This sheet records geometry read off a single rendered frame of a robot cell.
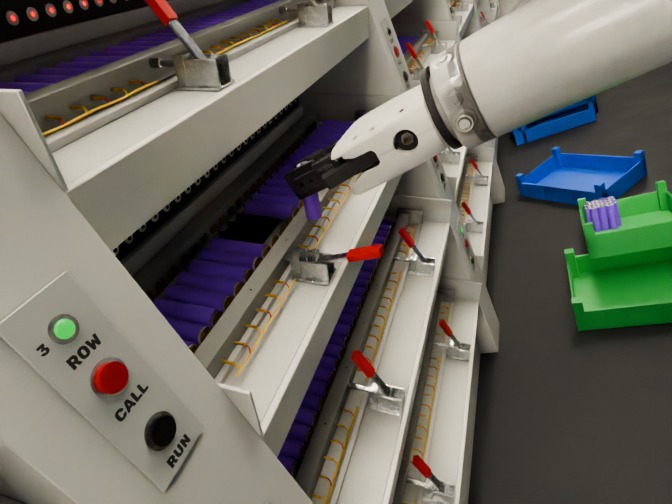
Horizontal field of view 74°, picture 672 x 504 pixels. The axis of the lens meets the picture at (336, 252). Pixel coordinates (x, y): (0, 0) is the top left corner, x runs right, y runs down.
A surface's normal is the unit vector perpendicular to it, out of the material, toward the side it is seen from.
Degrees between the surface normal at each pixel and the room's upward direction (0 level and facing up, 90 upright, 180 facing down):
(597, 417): 0
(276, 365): 22
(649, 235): 72
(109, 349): 90
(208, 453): 90
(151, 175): 112
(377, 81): 90
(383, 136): 77
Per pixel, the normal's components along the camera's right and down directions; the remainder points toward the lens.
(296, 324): -0.07, -0.81
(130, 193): 0.95, 0.13
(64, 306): 0.85, -0.18
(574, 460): -0.42, -0.80
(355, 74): -0.31, 0.58
